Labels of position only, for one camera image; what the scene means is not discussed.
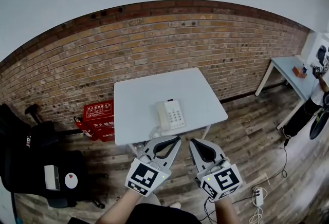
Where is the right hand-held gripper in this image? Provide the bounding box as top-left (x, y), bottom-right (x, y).
top-left (189, 138), bottom-right (244, 202)

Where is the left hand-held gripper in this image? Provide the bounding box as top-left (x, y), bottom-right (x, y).
top-left (124, 136), bottom-right (182, 197)

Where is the white desk telephone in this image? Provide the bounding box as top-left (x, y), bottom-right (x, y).
top-left (150, 99), bottom-right (186, 140)

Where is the person's left forearm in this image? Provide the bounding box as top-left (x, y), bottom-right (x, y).
top-left (95, 188), bottom-right (147, 224)

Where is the person's right forearm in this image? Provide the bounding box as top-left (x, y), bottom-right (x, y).
top-left (213, 196), bottom-right (241, 224)

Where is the white square table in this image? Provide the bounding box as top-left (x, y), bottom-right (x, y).
top-left (114, 67), bottom-right (229, 159)

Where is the black office chair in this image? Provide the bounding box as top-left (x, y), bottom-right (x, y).
top-left (0, 103), bottom-right (108, 210)

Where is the person's dark shirt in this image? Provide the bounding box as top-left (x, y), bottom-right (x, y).
top-left (68, 203), bottom-right (201, 224)

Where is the white power strip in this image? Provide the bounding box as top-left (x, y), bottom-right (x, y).
top-left (254, 186), bottom-right (264, 207)

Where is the red fire extinguisher box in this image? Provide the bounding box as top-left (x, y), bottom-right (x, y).
top-left (83, 100), bottom-right (115, 143)

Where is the red fire extinguisher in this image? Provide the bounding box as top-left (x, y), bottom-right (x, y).
top-left (74, 116), bottom-right (99, 141)

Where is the white round disc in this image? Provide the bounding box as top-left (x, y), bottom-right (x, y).
top-left (64, 173), bottom-right (79, 189)

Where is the white flat box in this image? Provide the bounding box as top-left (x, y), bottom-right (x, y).
top-left (44, 165), bottom-right (61, 191)

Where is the white side table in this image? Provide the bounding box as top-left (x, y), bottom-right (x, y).
top-left (254, 55), bottom-right (325, 130)

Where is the black bag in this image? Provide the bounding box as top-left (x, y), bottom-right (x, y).
top-left (23, 121), bottom-right (61, 153)

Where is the brown box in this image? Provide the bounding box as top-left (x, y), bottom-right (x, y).
top-left (292, 66), bottom-right (307, 79)

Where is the white cable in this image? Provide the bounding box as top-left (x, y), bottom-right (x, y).
top-left (248, 204), bottom-right (266, 224)

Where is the black cable with adapter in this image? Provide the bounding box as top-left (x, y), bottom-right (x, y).
top-left (264, 138), bottom-right (289, 179)

